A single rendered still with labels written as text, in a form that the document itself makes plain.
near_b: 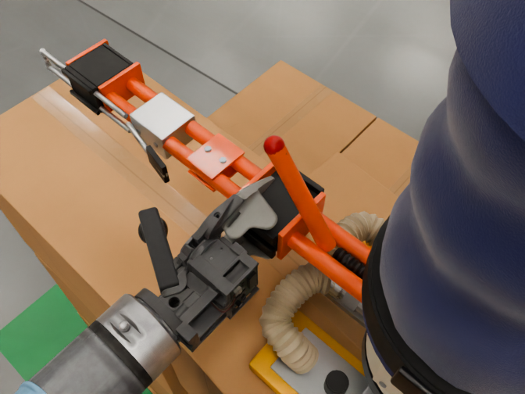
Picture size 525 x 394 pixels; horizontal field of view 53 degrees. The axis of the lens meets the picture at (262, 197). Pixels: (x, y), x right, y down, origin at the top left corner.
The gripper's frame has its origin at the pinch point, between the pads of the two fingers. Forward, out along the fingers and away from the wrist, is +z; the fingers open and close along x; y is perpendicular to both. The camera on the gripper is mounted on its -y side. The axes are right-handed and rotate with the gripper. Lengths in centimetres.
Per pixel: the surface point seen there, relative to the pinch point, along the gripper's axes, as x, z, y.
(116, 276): -25.9, -15.6, -19.4
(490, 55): 41.2, -9.4, 21.0
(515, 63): 41.7, -9.9, 22.1
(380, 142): -66, 72, -17
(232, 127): -66, 47, -54
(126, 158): -26.0, 2.1, -38.1
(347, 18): -122, 176, -97
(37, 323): -120, -31, -78
